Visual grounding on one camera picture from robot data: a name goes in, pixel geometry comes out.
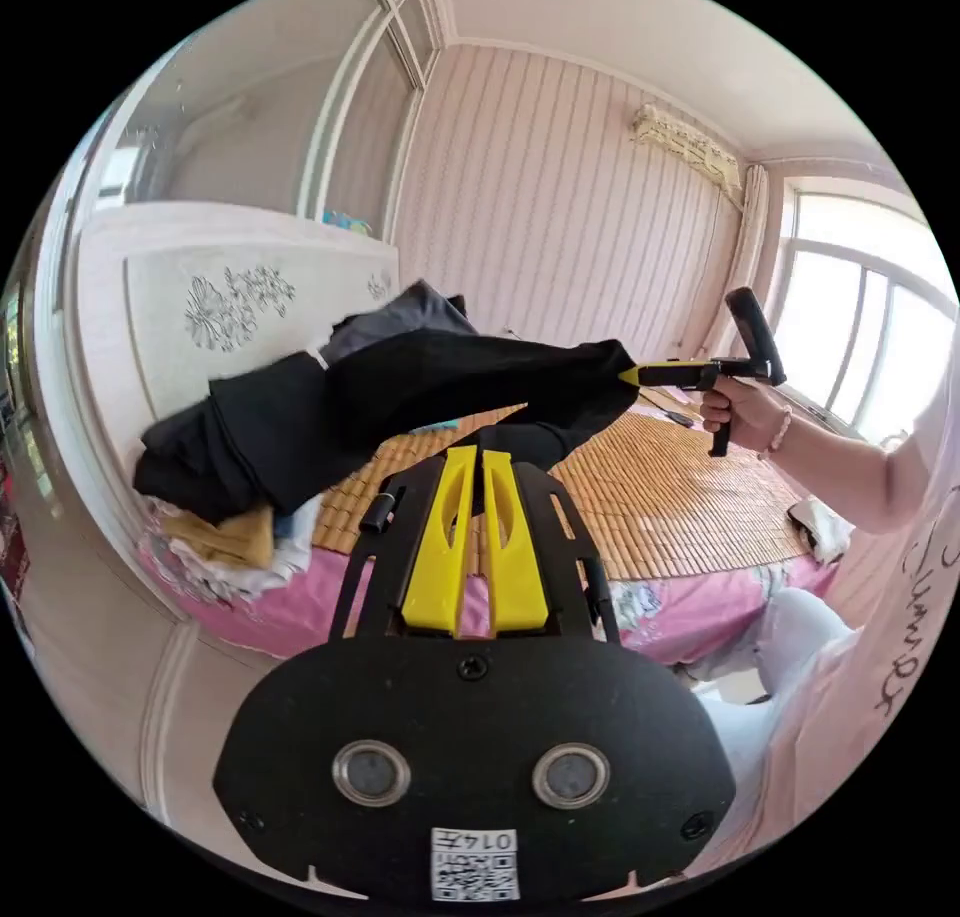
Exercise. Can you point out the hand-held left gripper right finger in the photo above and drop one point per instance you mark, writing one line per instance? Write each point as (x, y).
(517, 564)

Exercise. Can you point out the black pants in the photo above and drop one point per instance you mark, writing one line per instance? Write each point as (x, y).
(390, 399)

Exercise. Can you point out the window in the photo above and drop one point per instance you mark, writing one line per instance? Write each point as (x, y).
(862, 324)

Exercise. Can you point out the white cloth bundle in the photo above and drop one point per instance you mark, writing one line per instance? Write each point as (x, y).
(821, 531)

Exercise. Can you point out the white air conditioner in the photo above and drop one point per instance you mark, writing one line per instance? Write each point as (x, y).
(686, 144)

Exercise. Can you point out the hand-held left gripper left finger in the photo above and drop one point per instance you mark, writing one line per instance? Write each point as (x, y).
(436, 557)

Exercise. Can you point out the white wardrobe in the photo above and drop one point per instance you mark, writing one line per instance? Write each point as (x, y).
(247, 107)

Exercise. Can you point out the person's body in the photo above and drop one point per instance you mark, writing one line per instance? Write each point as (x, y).
(840, 677)

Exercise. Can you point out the person's right forearm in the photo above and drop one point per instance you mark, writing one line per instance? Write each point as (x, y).
(847, 467)

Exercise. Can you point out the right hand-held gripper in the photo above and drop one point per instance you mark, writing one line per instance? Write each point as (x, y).
(716, 377)

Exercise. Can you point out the pile of clothes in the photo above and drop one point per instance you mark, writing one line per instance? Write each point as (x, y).
(225, 549)

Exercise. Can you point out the pale curtain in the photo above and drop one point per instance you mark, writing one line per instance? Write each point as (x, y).
(754, 227)

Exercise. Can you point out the bed with woven mat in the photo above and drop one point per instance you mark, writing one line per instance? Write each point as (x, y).
(675, 497)

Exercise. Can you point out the person's right hand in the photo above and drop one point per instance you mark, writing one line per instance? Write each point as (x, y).
(742, 418)

